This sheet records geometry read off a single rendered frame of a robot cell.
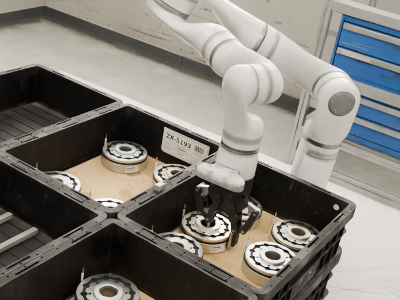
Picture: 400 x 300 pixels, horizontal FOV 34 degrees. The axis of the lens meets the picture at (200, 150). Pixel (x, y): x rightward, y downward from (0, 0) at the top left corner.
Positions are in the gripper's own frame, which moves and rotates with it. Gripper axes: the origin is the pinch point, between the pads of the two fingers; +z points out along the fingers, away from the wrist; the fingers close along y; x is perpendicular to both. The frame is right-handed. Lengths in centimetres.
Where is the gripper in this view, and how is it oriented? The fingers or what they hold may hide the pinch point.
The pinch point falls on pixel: (220, 234)
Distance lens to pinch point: 128.2
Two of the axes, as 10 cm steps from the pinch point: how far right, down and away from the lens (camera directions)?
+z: -1.6, 8.8, 4.4
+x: -4.9, 3.2, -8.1
